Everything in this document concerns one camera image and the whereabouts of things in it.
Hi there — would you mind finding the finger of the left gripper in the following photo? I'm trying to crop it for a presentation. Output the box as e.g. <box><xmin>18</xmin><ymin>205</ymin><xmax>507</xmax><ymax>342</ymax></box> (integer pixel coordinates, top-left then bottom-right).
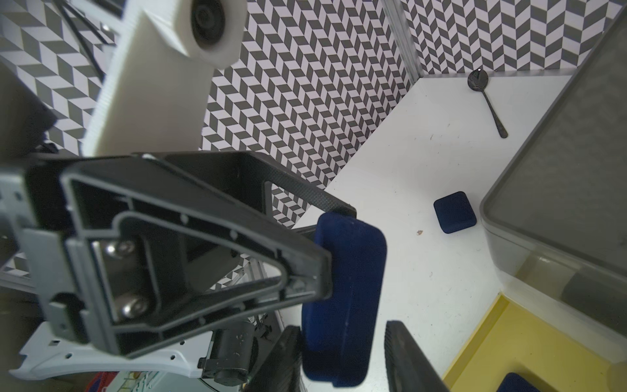
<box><xmin>62</xmin><ymin>156</ymin><xmax>332</xmax><ymax>358</ymax></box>
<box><xmin>137</xmin><ymin>151</ymin><xmax>357</xmax><ymax>230</ymax></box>

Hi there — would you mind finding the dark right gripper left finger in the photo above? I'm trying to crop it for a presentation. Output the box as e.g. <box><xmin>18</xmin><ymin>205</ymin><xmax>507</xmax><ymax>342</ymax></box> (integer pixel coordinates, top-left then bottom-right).
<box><xmin>244</xmin><ymin>326</ymin><xmax>305</xmax><ymax>392</ymax></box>

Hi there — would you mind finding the three-tier drawer cabinet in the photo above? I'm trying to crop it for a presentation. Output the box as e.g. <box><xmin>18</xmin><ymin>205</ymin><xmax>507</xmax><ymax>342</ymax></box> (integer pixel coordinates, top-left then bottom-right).
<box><xmin>480</xmin><ymin>21</ymin><xmax>626</xmax><ymax>363</ymax></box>

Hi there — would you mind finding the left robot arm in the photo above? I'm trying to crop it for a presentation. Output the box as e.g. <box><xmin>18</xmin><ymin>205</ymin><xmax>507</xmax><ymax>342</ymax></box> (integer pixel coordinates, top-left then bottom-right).
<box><xmin>1</xmin><ymin>151</ymin><xmax>357</xmax><ymax>384</ymax></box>

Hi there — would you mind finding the black spoon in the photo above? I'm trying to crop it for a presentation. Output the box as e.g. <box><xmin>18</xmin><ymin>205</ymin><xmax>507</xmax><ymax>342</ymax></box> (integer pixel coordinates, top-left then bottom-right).
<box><xmin>467</xmin><ymin>68</ymin><xmax>509</xmax><ymax>139</ymax></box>

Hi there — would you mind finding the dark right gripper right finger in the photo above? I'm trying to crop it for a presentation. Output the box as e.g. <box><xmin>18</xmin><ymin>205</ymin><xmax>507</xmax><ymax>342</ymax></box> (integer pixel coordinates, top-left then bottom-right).
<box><xmin>384</xmin><ymin>321</ymin><xmax>448</xmax><ymax>392</ymax></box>

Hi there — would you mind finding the navy brooch box three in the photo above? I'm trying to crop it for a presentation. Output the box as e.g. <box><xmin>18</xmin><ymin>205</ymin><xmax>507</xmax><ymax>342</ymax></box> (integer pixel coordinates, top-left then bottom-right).
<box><xmin>496</xmin><ymin>372</ymin><xmax>540</xmax><ymax>392</ymax></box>

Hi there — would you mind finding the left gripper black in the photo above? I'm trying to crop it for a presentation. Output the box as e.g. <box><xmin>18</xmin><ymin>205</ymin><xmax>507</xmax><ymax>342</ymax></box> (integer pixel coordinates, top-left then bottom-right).
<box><xmin>1</xmin><ymin>155</ymin><xmax>98</xmax><ymax>343</ymax></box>

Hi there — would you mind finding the navy brooch box one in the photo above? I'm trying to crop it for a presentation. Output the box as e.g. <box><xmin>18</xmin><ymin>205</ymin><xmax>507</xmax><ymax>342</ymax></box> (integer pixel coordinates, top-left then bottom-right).
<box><xmin>301</xmin><ymin>212</ymin><xmax>387</xmax><ymax>388</ymax></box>

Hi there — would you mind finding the navy brooch box two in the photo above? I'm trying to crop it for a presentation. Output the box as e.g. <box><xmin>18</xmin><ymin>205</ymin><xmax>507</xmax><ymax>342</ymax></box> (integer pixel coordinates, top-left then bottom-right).
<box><xmin>434</xmin><ymin>191</ymin><xmax>478</xmax><ymax>235</ymax></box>

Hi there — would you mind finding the aluminium corner post left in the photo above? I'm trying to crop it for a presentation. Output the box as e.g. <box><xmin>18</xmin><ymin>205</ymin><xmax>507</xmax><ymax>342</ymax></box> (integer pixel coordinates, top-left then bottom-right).
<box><xmin>381</xmin><ymin>0</ymin><xmax>422</xmax><ymax>85</ymax></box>

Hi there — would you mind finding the yellow bottom drawer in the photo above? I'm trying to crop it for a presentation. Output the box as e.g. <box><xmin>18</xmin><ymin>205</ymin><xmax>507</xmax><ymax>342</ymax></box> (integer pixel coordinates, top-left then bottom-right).
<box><xmin>443</xmin><ymin>295</ymin><xmax>626</xmax><ymax>391</ymax></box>

